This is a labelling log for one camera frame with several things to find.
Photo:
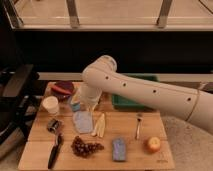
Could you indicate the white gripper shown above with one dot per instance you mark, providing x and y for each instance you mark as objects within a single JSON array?
[{"x": 89, "y": 96}]

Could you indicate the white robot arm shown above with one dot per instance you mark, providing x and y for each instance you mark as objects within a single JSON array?
[{"x": 192, "y": 105}]

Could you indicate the blue small cup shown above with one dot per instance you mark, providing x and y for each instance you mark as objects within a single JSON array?
[{"x": 75, "y": 106}]

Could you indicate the light blue cloth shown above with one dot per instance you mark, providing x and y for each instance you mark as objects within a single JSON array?
[{"x": 83, "y": 122}]

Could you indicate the orange carrot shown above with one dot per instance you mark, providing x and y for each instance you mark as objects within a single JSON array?
[{"x": 60, "y": 90}]

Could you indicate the peeled banana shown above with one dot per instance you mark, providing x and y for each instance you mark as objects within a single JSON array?
[{"x": 99, "y": 128}]

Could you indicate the white paper cup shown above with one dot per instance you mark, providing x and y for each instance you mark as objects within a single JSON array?
[{"x": 51, "y": 104}]

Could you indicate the wooden board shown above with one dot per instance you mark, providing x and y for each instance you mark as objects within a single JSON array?
[{"x": 129, "y": 143}]

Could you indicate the metal fork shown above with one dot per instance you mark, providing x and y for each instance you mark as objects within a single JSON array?
[{"x": 139, "y": 119}]

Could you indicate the bunch of dark grapes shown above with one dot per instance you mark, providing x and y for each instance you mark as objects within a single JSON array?
[{"x": 82, "y": 149}]

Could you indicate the blue sponge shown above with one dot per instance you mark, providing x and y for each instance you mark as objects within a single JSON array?
[{"x": 118, "y": 150}]

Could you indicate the black chair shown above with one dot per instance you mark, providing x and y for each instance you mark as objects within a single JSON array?
[{"x": 16, "y": 95}]

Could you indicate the orange apple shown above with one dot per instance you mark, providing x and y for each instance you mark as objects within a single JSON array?
[{"x": 153, "y": 144}]

